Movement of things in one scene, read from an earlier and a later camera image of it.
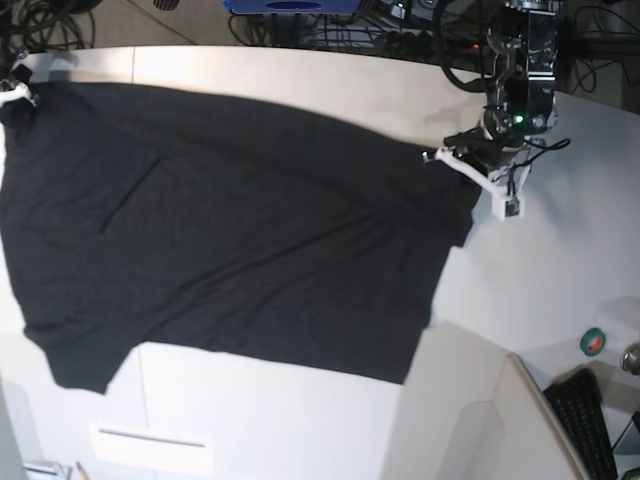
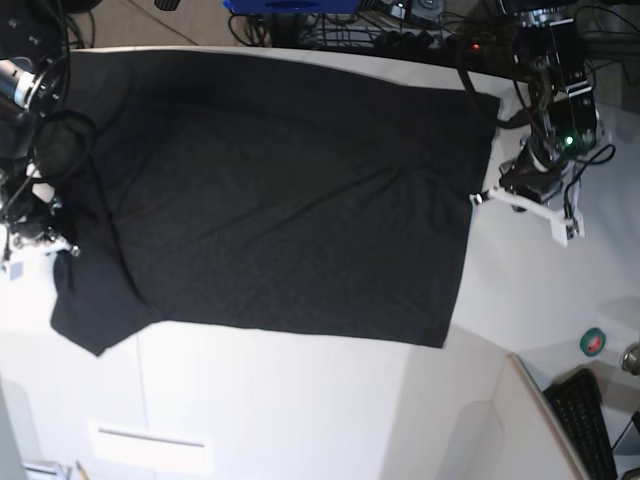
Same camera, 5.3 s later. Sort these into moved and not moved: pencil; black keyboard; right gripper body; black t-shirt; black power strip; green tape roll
Moved: black t-shirt; right gripper body
Not moved: pencil; green tape roll; black keyboard; black power strip
